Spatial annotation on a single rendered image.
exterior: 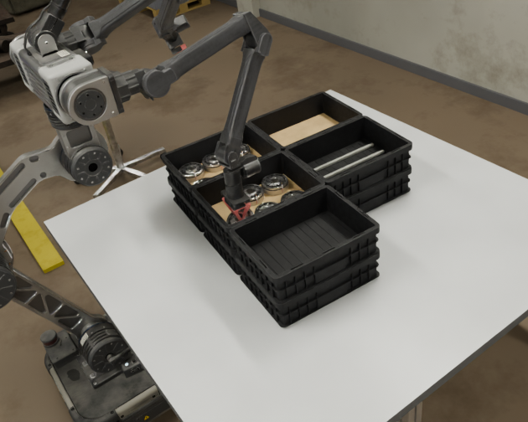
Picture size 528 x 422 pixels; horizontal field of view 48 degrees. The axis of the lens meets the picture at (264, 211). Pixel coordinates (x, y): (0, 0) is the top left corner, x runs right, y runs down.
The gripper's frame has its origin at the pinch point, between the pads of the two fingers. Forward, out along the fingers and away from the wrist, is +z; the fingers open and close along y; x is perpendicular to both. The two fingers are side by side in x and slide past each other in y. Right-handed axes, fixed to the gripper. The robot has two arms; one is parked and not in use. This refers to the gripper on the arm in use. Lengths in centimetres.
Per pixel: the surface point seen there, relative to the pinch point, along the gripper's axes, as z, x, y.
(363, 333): 17, -12, -55
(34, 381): 92, 88, 59
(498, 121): 81, -235, 83
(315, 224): 4.6, -21.9, -15.5
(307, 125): 4, -58, 44
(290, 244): 5.0, -9.2, -19.0
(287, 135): 4, -47, 43
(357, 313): 17, -15, -48
